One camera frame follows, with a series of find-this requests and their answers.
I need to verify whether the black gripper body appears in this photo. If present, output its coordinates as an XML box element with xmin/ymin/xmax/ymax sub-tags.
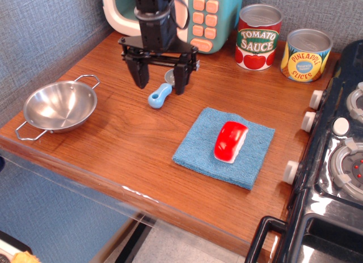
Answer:
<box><xmin>119</xmin><ymin>10</ymin><xmax>200</xmax><ymax>71</ymax></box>

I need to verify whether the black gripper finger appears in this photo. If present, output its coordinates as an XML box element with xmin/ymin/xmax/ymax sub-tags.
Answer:
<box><xmin>173</xmin><ymin>54</ymin><xmax>192</xmax><ymax>95</ymax></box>
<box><xmin>125</xmin><ymin>54</ymin><xmax>149</xmax><ymax>89</ymax></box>

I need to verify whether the blue handled grey spoon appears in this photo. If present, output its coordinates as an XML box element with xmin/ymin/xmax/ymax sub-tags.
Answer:
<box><xmin>147</xmin><ymin>69</ymin><xmax>175</xmax><ymax>109</ymax></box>

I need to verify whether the toy microwave oven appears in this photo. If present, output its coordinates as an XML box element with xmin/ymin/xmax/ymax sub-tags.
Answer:
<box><xmin>102</xmin><ymin>0</ymin><xmax>243</xmax><ymax>54</ymax></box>

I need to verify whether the red toy sushi piece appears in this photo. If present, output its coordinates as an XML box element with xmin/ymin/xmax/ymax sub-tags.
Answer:
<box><xmin>214</xmin><ymin>121</ymin><xmax>249</xmax><ymax>164</ymax></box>

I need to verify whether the blue folded cloth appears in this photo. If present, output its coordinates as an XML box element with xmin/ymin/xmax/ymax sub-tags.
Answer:
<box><xmin>172</xmin><ymin>108</ymin><xmax>275</xmax><ymax>190</ymax></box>

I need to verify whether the tomato sauce can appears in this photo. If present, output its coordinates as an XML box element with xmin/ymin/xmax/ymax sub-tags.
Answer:
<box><xmin>235</xmin><ymin>4</ymin><xmax>283</xmax><ymax>71</ymax></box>

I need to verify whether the pineapple slices can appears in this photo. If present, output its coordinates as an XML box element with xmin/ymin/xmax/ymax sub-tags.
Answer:
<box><xmin>280</xmin><ymin>28</ymin><xmax>333</xmax><ymax>83</ymax></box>

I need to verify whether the black toy stove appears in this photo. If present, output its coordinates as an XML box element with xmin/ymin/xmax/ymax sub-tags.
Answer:
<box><xmin>246</xmin><ymin>40</ymin><xmax>362</xmax><ymax>262</ymax></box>

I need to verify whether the orange fuzzy object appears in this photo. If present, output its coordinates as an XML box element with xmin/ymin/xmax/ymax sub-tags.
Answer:
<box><xmin>1</xmin><ymin>252</ymin><xmax>40</xmax><ymax>263</ymax></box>

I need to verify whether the black cable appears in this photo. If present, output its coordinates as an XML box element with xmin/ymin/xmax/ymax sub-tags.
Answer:
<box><xmin>168</xmin><ymin>0</ymin><xmax>190</xmax><ymax>31</ymax></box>

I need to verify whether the steel two-handled bowl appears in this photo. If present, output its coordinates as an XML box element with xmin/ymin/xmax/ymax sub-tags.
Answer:
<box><xmin>15</xmin><ymin>74</ymin><xmax>101</xmax><ymax>141</ymax></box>

